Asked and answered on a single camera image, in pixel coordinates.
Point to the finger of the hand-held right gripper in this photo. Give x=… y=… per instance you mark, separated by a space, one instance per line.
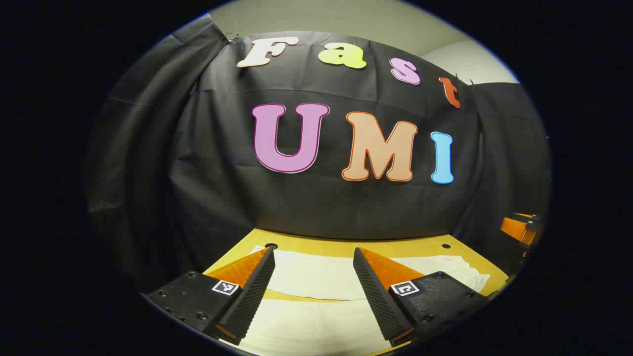
x=517 y=228

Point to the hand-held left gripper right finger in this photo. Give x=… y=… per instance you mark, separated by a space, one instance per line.
x=376 y=296

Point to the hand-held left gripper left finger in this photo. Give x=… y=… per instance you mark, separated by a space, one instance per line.
x=252 y=296

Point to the cream white jeans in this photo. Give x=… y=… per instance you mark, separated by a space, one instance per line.
x=316 y=282

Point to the black backdrop cloth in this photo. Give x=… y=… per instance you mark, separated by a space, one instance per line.
x=316 y=207

